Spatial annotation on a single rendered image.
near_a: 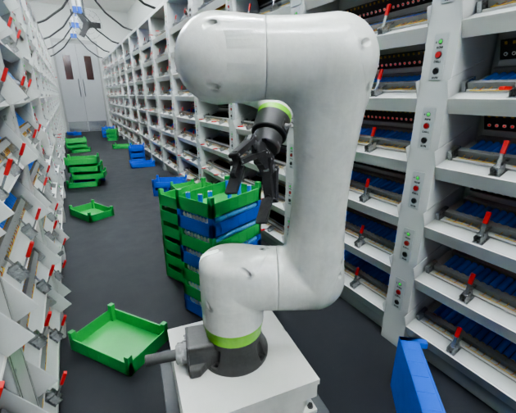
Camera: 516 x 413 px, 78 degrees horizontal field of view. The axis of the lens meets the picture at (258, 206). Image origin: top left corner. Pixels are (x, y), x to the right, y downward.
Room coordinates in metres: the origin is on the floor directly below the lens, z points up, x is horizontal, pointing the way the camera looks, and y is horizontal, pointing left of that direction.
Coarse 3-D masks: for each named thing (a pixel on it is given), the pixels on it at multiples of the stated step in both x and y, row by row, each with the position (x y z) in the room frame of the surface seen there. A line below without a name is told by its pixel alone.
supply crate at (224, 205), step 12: (180, 192) 1.21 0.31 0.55; (192, 192) 1.28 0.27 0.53; (204, 192) 1.33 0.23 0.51; (216, 192) 1.39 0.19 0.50; (252, 192) 1.28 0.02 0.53; (180, 204) 1.20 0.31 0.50; (192, 204) 1.15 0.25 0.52; (204, 204) 1.11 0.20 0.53; (216, 204) 1.11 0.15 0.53; (228, 204) 1.16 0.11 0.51; (240, 204) 1.22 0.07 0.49; (204, 216) 1.12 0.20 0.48; (216, 216) 1.11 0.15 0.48
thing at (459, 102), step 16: (480, 64) 1.02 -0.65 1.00; (512, 64) 0.99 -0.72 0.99; (448, 80) 0.95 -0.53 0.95; (464, 80) 0.98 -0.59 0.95; (448, 96) 0.96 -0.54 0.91; (464, 96) 0.94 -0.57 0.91; (480, 96) 0.90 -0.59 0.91; (496, 96) 0.87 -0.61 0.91; (448, 112) 0.97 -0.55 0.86; (464, 112) 0.93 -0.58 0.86; (480, 112) 0.89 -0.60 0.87; (496, 112) 0.86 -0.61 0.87; (512, 112) 0.83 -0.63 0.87
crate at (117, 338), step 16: (112, 304) 1.13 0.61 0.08; (96, 320) 1.07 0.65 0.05; (112, 320) 1.12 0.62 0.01; (128, 320) 1.11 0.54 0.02; (144, 320) 1.07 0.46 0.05; (80, 336) 1.00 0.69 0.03; (96, 336) 1.03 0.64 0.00; (112, 336) 1.03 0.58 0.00; (128, 336) 1.03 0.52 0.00; (144, 336) 1.03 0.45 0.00; (160, 336) 0.98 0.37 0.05; (80, 352) 0.94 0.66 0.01; (96, 352) 0.91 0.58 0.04; (112, 352) 0.95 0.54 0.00; (128, 352) 0.95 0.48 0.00; (144, 352) 0.91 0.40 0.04; (112, 368) 0.88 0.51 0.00; (128, 368) 0.84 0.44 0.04
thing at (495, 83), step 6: (468, 84) 0.96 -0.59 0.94; (474, 84) 0.95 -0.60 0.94; (480, 84) 0.94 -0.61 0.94; (486, 84) 0.92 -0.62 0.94; (492, 84) 0.91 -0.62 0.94; (498, 84) 0.90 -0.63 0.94; (504, 84) 0.89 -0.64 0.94; (510, 84) 0.87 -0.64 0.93; (474, 90) 0.93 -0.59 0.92; (480, 90) 0.92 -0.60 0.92; (486, 90) 0.91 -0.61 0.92; (492, 90) 0.89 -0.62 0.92; (498, 90) 0.88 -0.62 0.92
